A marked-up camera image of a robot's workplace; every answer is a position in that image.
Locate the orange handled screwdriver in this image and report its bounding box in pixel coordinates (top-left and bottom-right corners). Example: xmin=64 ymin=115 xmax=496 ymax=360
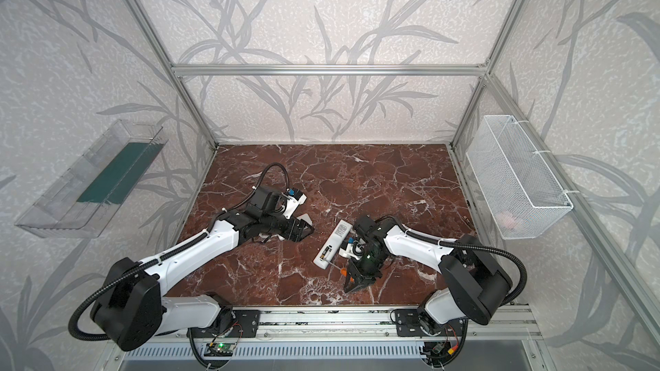
xmin=331 ymin=263 xmax=347 ymax=276

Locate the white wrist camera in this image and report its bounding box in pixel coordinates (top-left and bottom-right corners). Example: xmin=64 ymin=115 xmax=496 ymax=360
xmin=339 ymin=238 xmax=364 ymax=260
xmin=283 ymin=188 xmax=307 ymax=219

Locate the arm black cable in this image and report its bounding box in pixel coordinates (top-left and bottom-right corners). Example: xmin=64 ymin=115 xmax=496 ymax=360
xmin=246 ymin=162 xmax=290 ymax=207
xmin=381 ymin=215 xmax=529 ymax=306

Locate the clear plastic wall bin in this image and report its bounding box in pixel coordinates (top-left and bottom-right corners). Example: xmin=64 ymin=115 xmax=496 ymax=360
xmin=15 ymin=120 xmax=168 ymax=239

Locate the aluminium frame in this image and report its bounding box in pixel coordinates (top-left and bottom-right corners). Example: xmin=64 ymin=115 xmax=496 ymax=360
xmin=129 ymin=0 xmax=659 ymax=370

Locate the left circuit board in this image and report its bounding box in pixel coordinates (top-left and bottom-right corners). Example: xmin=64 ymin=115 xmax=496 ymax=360
xmin=203 ymin=342 xmax=237 ymax=358

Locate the white wire mesh basket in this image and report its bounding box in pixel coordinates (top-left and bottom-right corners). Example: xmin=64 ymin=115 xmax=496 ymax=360
xmin=467 ymin=115 xmax=573 ymax=240

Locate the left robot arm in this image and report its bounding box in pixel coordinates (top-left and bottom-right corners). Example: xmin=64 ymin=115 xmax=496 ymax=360
xmin=68 ymin=187 xmax=314 ymax=351

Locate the pink object in basket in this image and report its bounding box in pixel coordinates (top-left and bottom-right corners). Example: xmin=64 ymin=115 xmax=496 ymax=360
xmin=496 ymin=211 xmax=520 ymax=230

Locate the right connector wiring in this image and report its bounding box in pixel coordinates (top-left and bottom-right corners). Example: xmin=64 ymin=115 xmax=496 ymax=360
xmin=422 ymin=338 xmax=461 ymax=362

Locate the short white remote control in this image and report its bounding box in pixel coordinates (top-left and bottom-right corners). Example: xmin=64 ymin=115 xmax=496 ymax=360
xmin=299 ymin=214 xmax=313 ymax=225

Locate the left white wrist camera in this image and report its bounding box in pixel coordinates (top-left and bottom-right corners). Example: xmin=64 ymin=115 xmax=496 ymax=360
xmin=283 ymin=188 xmax=307 ymax=219

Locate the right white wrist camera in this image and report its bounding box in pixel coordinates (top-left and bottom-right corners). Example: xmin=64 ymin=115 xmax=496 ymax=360
xmin=339 ymin=238 xmax=364 ymax=260

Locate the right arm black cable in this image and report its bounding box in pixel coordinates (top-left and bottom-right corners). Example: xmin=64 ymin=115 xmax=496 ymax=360
xmin=381 ymin=215 xmax=529 ymax=306

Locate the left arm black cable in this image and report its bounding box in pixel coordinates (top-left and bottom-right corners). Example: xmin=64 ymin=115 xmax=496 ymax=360
xmin=246 ymin=162 xmax=290 ymax=207

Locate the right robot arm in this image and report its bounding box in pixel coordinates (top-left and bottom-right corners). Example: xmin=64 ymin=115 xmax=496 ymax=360
xmin=344 ymin=216 xmax=528 ymax=336

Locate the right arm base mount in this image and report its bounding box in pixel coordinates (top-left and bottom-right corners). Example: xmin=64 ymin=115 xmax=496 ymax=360
xmin=390 ymin=308 xmax=469 ymax=338

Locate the long white remote control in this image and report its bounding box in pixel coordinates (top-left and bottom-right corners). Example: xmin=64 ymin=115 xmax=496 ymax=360
xmin=313 ymin=220 xmax=352 ymax=270

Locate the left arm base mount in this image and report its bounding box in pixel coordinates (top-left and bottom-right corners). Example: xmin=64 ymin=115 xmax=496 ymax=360
xmin=187 ymin=309 xmax=261 ymax=338

